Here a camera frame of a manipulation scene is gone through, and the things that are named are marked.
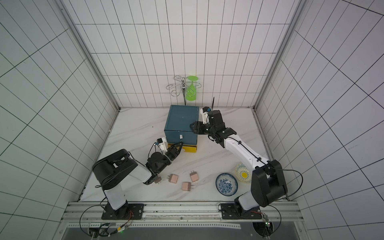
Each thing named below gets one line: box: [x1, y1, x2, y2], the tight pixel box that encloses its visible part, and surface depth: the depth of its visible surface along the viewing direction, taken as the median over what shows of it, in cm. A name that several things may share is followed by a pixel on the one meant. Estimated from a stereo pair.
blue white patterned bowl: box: [215, 172, 239, 197], surface depth 82 cm
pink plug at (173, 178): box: [166, 173, 179, 184], surface depth 85 cm
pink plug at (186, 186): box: [181, 182, 194, 192], surface depth 82 cm
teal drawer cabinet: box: [164, 105, 199, 145], surface depth 85 cm
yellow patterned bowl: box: [235, 162, 252, 184], surface depth 87 cm
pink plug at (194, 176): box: [190, 170, 199, 182], surface depth 85 cm
